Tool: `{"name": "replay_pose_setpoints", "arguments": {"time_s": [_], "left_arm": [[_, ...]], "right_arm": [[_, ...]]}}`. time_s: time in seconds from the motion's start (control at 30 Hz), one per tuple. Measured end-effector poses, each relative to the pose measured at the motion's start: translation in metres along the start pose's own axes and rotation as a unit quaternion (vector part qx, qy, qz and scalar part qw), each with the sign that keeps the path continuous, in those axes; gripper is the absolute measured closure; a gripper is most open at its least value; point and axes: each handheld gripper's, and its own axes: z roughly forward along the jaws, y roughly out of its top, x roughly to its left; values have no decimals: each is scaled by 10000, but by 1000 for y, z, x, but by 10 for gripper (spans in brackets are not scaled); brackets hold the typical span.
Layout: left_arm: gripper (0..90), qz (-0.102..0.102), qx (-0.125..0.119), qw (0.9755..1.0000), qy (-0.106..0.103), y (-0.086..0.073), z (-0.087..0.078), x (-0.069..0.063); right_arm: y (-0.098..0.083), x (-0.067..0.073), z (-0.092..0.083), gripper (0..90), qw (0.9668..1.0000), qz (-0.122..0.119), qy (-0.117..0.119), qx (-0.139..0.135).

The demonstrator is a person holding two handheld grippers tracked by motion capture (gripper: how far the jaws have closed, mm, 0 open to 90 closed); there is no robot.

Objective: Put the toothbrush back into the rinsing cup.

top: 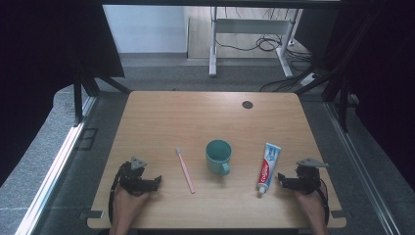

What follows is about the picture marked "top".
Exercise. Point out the toothpaste tube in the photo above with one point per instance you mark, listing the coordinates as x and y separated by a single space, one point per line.
268 163

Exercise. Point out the person's left hand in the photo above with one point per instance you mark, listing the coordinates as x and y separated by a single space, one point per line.
127 202

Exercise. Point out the pink toothbrush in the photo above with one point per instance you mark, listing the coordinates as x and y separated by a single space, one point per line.
186 171

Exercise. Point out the white desk frame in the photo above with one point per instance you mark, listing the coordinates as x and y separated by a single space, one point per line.
251 26

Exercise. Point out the black table grommet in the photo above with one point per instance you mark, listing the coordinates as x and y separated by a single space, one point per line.
247 104

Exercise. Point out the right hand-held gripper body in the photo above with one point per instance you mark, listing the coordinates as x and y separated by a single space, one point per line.
308 178

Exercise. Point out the person's right hand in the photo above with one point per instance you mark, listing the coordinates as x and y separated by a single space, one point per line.
310 202

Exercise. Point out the black frame strut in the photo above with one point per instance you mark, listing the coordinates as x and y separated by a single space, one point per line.
342 104
78 101

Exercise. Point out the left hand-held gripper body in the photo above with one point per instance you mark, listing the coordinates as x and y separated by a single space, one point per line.
133 179

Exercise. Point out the aluminium rail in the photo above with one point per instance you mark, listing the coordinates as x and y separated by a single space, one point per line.
359 163
49 178

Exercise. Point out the teal cup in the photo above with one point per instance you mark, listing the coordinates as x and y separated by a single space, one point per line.
215 166

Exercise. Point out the black curtain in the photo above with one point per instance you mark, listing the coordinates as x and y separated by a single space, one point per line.
39 65
385 81

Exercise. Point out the white power strip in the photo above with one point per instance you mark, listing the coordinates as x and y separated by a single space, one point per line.
308 79

